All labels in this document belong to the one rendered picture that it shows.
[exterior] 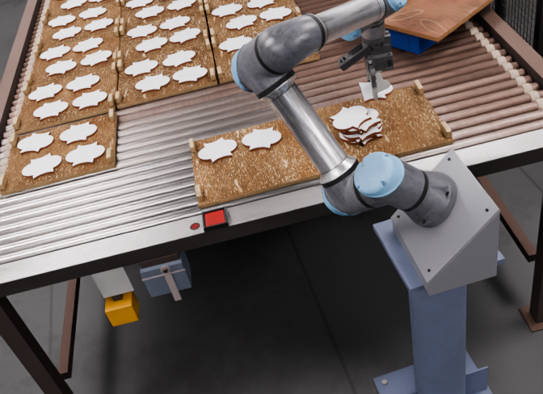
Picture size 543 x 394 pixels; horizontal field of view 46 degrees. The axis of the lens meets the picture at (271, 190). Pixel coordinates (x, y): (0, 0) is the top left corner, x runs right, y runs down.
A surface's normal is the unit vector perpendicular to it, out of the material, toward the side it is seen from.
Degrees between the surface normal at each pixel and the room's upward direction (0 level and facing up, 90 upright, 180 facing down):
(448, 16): 0
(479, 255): 90
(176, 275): 90
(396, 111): 0
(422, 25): 0
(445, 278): 90
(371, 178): 39
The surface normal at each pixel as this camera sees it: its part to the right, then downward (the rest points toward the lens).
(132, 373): -0.18, -0.75
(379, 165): -0.73, -0.35
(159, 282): 0.16, 0.62
